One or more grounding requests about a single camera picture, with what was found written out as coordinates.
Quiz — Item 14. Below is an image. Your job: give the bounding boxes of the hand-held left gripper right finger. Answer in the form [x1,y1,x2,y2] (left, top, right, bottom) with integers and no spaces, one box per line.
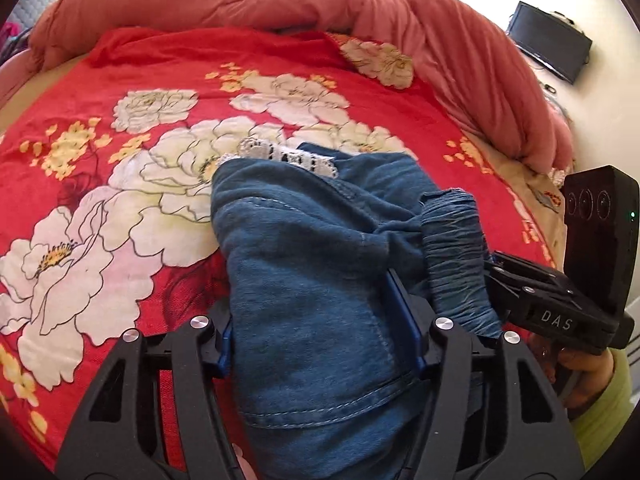
[387,269,586,480]

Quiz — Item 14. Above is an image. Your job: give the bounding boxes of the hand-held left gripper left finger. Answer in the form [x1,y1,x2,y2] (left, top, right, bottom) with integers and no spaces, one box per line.
[56,305,252,480]

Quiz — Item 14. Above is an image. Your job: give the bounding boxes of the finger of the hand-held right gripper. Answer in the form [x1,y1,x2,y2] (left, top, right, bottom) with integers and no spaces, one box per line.
[482,251,568,322]

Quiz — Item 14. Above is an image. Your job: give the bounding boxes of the blue denim pants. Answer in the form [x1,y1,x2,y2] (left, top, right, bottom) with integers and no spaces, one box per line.
[210,141,504,480]

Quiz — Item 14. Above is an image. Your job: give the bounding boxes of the person's right forearm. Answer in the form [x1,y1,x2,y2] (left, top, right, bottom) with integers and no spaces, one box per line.
[569,347,640,462]

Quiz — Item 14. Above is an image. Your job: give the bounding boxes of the person's left hand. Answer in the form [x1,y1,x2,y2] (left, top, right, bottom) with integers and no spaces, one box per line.
[232,442,259,480]

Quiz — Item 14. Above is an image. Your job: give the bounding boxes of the person's right hand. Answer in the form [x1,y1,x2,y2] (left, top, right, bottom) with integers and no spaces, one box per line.
[527,332,616,422]

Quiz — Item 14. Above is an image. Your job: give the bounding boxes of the red floral blanket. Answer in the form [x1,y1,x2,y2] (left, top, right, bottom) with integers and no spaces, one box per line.
[0,27,559,474]

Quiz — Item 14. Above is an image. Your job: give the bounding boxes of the black flat monitor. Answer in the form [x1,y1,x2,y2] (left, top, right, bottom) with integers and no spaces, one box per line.
[506,1,594,86]

